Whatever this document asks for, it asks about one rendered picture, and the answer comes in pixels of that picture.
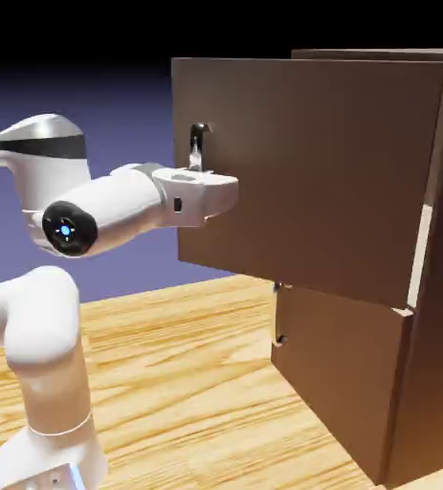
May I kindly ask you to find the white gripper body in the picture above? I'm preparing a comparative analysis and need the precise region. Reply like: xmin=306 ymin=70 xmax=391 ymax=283
xmin=202 ymin=169 xmax=240 ymax=229

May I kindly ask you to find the curved dark metal handle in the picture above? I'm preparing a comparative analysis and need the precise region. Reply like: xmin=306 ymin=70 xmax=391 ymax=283
xmin=187 ymin=122 xmax=213 ymax=172

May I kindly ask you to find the large brown cabinet door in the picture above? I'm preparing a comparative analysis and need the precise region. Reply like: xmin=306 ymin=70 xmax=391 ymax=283
xmin=170 ymin=56 xmax=443 ymax=309

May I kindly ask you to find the small brown cabinet door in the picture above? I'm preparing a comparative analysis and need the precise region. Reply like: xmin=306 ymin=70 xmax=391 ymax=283
xmin=270 ymin=283 xmax=414 ymax=485

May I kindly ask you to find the brown wooden cabinet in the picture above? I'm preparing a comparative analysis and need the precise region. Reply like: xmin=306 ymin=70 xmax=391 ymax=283
xmin=270 ymin=48 xmax=443 ymax=489

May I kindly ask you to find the small metal door handle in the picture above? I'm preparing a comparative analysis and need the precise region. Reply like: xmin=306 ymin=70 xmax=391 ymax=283
xmin=272 ymin=281 xmax=294 ymax=348

